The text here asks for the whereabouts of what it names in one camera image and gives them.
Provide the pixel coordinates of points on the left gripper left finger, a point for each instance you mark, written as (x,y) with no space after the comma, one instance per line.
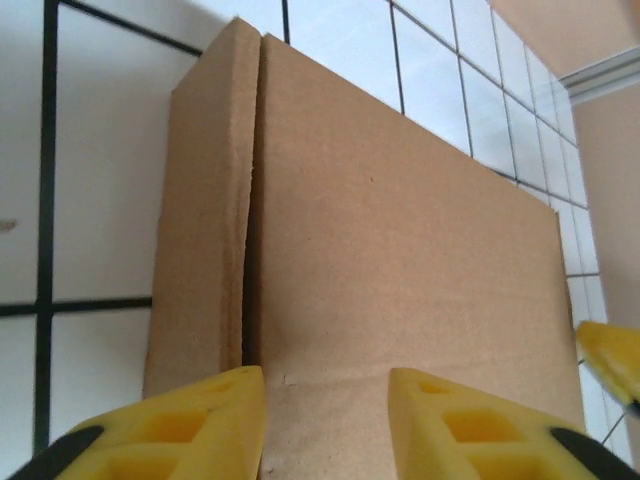
(175,440)

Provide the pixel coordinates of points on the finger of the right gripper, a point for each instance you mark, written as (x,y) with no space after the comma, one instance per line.
(615,355)

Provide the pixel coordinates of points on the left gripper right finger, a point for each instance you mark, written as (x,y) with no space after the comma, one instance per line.
(475,440)

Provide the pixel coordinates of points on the brown cardboard box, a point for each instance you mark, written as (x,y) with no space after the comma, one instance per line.
(400,225)

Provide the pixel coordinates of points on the aluminium corner post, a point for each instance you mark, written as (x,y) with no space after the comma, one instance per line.
(600,75)

